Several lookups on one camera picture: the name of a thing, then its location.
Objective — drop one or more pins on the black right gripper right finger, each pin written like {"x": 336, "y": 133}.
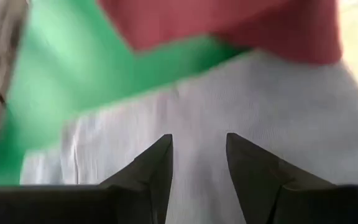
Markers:
{"x": 291, "y": 202}

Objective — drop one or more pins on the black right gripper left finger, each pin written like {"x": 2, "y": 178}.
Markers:
{"x": 104, "y": 205}

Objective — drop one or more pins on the light blue jeans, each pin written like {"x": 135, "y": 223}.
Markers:
{"x": 259, "y": 109}

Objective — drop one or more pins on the maroon shirt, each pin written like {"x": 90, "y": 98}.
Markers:
{"x": 213, "y": 21}

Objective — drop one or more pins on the green table mat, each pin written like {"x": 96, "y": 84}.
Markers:
{"x": 73, "y": 62}

